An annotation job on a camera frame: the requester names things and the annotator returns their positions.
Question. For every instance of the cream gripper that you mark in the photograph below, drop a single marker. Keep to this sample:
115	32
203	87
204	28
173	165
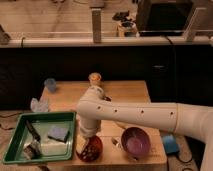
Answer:
82	142

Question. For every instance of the dark purple grape bunch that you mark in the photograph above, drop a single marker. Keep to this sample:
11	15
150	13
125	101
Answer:
90	153

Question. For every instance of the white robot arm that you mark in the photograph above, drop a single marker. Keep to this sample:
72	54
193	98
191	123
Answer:
190	120

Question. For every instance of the red bowl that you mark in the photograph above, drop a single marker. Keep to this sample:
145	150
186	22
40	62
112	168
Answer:
93	140

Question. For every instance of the purple bowl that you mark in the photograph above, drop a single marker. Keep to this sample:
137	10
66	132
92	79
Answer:
135	142

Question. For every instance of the blue sponge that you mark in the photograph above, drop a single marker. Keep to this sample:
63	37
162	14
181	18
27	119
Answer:
58	133

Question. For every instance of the white cloth in tray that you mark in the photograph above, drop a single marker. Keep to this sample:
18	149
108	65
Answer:
53	148

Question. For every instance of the small metal clip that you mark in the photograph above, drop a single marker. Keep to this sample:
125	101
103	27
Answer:
115	142

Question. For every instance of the green plastic tray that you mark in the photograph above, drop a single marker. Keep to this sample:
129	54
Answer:
42	122

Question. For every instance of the metal scrubber in tray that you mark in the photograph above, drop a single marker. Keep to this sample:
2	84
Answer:
32	151

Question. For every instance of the yellow banana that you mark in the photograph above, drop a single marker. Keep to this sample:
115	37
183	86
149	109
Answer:
121	125

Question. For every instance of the crumpled clear plastic bag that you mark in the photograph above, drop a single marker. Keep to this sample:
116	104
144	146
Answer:
39	105

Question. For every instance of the blue plastic cup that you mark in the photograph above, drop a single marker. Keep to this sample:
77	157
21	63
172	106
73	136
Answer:
50	84

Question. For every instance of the orange topped cup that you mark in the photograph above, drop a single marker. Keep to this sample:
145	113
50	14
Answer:
94	78

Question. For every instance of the blue tape roll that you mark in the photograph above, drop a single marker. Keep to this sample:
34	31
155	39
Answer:
170	144

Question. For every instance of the black monitor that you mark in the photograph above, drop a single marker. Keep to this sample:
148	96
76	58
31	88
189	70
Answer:
162	17

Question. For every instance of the black handled brush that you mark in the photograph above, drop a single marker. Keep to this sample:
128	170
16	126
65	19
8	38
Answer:
33	131

